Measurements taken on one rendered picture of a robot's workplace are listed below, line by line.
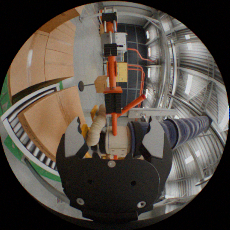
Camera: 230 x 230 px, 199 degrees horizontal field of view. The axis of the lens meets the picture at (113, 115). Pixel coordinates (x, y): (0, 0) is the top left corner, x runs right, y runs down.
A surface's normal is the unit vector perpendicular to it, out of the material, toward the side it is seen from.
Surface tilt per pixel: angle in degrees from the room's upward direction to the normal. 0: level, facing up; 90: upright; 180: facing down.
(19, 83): 0
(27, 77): 0
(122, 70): 90
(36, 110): 0
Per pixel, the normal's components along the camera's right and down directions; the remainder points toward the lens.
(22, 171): 1.00, -0.02
